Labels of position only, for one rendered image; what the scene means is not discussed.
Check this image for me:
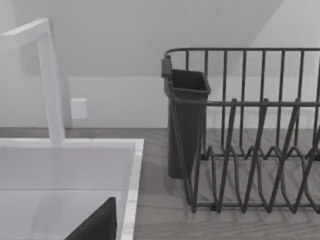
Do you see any dark grey cutlery holder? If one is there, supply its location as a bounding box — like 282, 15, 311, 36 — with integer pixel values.
166, 69, 212, 180

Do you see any white wall outlet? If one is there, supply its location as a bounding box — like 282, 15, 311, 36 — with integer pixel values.
70, 98, 88, 120

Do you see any white sink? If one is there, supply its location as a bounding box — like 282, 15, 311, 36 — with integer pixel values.
0, 138, 145, 240

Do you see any tall white tap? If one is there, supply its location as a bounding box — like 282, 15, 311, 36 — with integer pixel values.
0, 17, 66, 148

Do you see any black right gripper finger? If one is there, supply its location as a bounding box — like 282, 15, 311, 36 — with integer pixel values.
64, 196, 118, 240

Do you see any dark grey wire dish rack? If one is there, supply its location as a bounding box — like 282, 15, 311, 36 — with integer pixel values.
161, 47, 320, 215

